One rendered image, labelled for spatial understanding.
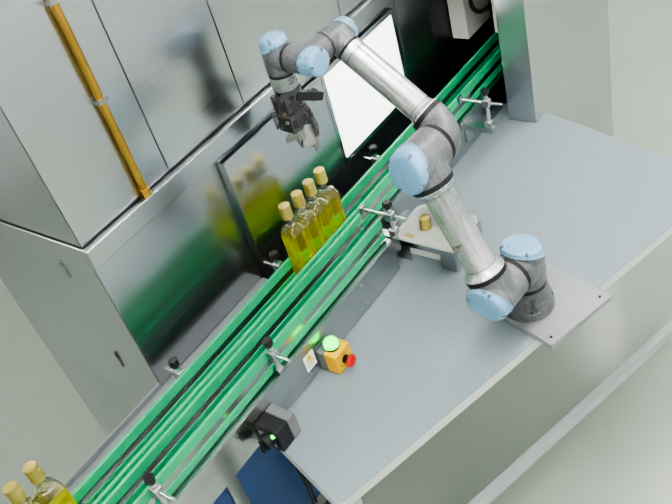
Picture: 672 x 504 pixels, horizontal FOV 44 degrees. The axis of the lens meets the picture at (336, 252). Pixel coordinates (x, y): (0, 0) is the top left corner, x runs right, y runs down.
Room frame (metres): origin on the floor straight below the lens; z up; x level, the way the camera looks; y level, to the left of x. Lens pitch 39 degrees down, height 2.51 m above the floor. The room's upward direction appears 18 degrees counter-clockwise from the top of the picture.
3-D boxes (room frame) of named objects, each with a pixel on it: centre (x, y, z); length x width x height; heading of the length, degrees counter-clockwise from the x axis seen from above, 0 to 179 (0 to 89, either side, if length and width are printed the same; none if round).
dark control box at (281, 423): (1.50, 0.29, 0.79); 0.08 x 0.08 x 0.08; 44
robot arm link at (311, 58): (1.99, -0.09, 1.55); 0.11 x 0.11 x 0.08; 39
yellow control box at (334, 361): (1.69, 0.09, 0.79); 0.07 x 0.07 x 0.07; 44
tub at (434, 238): (2.05, -0.32, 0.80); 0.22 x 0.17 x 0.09; 44
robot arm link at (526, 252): (1.67, -0.48, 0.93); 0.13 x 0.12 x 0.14; 129
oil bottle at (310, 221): (1.99, 0.06, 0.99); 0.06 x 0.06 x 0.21; 44
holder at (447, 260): (2.07, -0.31, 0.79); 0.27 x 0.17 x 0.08; 44
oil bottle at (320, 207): (2.03, 0.02, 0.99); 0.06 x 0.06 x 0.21; 44
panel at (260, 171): (2.32, -0.09, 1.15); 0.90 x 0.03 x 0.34; 134
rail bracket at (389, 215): (2.04, -0.17, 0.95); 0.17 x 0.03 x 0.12; 44
